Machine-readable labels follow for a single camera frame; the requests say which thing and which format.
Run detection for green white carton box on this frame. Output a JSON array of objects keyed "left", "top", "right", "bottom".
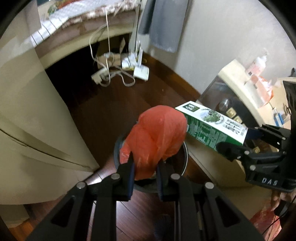
[{"left": 175, "top": 101, "right": 248, "bottom": 150}]

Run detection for black trash bin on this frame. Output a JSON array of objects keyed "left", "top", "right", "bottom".
[{"left": 113, "top": 136, "right": 189, "bottom": 193}]

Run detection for red plastic bag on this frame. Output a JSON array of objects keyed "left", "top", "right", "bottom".
[{"left": 119, "top": 105, "right": 187, "bottom": 181}]

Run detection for person's right hand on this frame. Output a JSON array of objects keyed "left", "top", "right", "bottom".
[{"left": 270, "top": 190, "right": 295, "bottom": 211}]

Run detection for orange tissue pack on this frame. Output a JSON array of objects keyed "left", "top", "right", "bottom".
[{"left": 251, "top": 75, "right": 274, "bottom": 108}]

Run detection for cream safe cabinet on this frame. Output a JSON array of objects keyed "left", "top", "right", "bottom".
[{"left": 187, "top": 59, "right": 292, "bottom": 188}]

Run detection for white pump bottle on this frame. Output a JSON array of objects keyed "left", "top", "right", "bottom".
[{"left": 245, "top": 53, "right": 267, "bottom": 76}]

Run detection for grey curtain right tied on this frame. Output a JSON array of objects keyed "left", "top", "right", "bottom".
[{"left": 138, "top": 0, "right": 189, "bottom": 53}]

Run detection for white power strip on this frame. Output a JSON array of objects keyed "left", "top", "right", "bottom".
[{"left": 91, "top": 68, "right": 108, "bottom": 84}]

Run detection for white grid bed sheet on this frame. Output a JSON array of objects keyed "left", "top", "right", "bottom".
[{"left": 30, "top": 0, "right": 138, "bottom": 47}]

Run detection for white charging cable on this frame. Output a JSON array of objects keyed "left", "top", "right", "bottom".
[{"left": 89, "top": 6, "right": 136, "bottom": 88}]

